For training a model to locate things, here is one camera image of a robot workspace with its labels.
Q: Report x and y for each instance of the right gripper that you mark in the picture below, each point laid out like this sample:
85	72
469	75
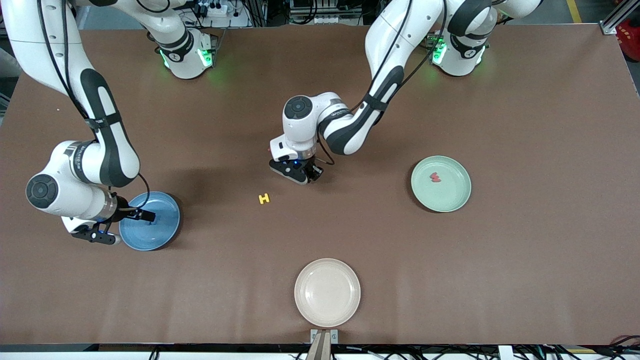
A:
125	212

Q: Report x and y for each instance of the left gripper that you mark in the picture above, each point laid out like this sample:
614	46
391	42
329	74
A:
313	168

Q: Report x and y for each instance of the red foam letter w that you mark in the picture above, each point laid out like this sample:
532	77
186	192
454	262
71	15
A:
435	177

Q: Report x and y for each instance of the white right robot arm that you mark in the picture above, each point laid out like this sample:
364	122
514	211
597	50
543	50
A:
35	40

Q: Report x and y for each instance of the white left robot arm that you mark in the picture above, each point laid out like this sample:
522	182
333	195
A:
390	40

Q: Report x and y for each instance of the blue plate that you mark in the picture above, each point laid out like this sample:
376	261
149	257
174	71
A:
155	230

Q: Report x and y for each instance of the beige plate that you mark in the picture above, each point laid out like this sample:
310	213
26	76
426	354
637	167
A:
327	293

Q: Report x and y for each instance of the green plate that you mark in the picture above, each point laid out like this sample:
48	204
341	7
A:
441	192

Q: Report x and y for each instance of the yellow foam letter H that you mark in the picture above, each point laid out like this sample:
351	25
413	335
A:
264	198

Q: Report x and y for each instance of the white power strip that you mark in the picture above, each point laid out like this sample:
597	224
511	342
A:
212	9

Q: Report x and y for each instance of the red object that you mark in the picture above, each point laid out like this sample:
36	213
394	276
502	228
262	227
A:
629	35

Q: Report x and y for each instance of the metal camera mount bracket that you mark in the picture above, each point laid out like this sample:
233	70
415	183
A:
323	340

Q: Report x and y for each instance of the aluminium frame profile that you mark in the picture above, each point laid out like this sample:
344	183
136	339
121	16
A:
617	17

